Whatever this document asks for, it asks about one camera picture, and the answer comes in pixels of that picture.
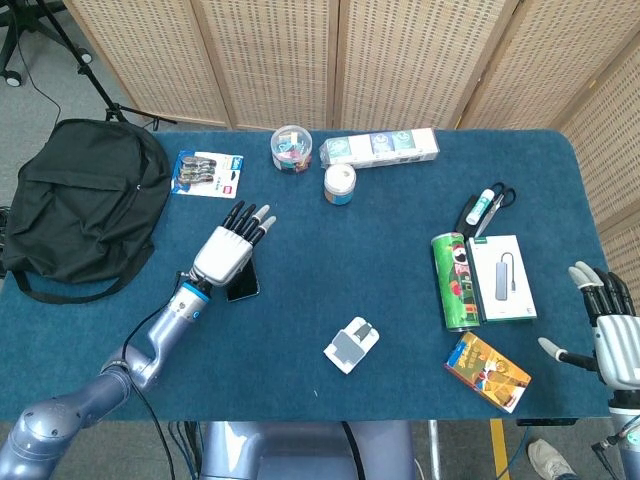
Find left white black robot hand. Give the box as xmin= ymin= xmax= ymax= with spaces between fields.
xmin=192 ymin=201 xmax=277 ymax=288

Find long clear-wrapped box pack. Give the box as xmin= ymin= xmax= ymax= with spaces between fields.
xmin=319 ymin=127 xmax=442 ymax=170

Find wooden rattan folding screen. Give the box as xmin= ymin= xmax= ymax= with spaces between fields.
xmin=62 ymin=0 xmax=640 ymax=306

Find clear jar of colourful clips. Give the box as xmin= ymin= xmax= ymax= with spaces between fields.
xmin=270 ymin=125 xmax=314 ymax=176

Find black handled scissors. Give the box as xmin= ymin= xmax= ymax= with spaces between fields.
xmin=453 ymin=181 xmax=518 ymax=239

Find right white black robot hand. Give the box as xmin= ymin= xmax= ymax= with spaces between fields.
xmin=537 ymin=260 xmax=640 ymax=391

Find bundle of cables under table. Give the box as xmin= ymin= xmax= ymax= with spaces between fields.
xmin=167 ymin=420 xmax=202 ymax=480

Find white USB hub box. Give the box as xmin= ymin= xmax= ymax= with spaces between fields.
xmin=466 ymin=234 xmax=539 ymax=324

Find black backpack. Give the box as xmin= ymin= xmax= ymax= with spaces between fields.
xmin=1 ymin=118 xmax=173 ymax=305

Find small white lidded jar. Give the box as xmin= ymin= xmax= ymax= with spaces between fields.
xmin=323 ymin=163 xmax=357 ymax=207

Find silver blue robot torso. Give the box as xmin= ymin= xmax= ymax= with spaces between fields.
xmin=199 ymin=420 xmax=416 ymax=480

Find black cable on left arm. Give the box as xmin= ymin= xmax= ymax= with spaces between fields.
xmin=121 ymin=271 xmax=177 ymax=480

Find yellow orange card box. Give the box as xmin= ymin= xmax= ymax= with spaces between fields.
xmin=443 ymin=331 xmax=532 ymax=415

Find grey sneaker shoe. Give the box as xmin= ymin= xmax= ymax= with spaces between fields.
xmin=527 ymin=438 xmax=576 ymax=480

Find metal table leg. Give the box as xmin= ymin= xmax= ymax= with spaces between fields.
xmin=428 ymin=419 xmax=441 ymax=480

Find white power adapter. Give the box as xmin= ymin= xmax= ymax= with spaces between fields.
xmin=322 ymin=315 xmax=380 ymax=375

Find black office chair base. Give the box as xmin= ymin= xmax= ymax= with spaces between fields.
xmin=0 ymin=0 xmax=94 ymax=86

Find teal smartphone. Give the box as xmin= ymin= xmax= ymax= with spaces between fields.
xmin=225 ymin=253 xmax=262 ymax=304

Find white green glue stick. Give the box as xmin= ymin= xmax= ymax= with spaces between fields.
xmin=464 ymin=188 xmax=497 ymax=226

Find green Pringles can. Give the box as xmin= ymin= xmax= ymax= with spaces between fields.
xmin=430 ymin=231 xmax=482 ymax=333

